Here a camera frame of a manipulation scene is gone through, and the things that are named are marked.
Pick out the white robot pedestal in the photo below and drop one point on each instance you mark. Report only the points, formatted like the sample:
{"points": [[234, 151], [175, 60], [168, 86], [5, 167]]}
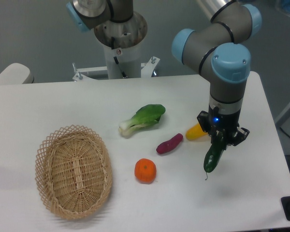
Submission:
{"points": [[121, 44]]}

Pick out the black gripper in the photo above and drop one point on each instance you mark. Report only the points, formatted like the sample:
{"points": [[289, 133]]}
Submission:
{"points": [[213, 122]]}

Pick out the white chair back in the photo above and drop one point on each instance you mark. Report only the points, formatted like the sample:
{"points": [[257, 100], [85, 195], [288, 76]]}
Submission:
{"points": [[16, 74]]}

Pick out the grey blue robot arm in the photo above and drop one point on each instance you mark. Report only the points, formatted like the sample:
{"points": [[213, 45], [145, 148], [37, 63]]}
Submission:
{"points": [[216, 53]]}

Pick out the yellow bell pepper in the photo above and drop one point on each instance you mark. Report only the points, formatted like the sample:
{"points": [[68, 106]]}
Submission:
{"points": [[195, 132]]}

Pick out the white furniture at right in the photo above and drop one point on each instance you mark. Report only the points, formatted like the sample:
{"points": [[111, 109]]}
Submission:
{"points": [[283, 116]]}

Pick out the purple sweet potato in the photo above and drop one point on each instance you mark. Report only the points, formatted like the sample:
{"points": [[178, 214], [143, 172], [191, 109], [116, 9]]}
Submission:
{"points": [[169, 145]]}

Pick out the green bok choy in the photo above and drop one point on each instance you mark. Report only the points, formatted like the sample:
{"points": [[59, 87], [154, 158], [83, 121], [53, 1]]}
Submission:
{"points": [[147, 116]]}

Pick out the woven wicker basket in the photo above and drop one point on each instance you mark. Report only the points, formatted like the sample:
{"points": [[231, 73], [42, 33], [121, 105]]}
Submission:
{"points": [[73, 172]]}

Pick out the green cucumber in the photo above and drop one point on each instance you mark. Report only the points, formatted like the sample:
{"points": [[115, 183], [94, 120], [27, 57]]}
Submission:
{"points": [[213, 156]]}

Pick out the orange pumpkin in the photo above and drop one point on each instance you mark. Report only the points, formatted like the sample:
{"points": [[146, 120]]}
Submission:
{"points": [[145, 171]]}

